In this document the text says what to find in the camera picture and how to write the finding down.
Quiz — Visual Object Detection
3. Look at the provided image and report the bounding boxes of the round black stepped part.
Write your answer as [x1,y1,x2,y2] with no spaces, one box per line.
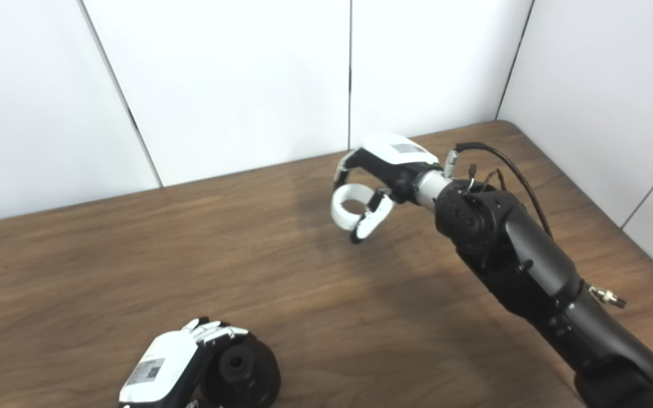
[201,334,282,408]

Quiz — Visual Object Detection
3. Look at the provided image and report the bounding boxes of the white plastic ring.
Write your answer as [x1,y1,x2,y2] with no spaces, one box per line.
[330,184,374,232]

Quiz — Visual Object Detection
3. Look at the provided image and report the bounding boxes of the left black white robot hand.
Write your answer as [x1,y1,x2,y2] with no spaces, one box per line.
[118,317,249,408]

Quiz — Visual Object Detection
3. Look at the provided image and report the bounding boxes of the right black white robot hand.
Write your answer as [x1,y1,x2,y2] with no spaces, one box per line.
[332,132,440,245]

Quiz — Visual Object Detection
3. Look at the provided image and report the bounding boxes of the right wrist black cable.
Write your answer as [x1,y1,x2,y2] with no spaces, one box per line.
[444,142,626,309]

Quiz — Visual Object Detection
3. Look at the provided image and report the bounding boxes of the right thin black wires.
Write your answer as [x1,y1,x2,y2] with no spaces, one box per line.
[463,164,508,194]

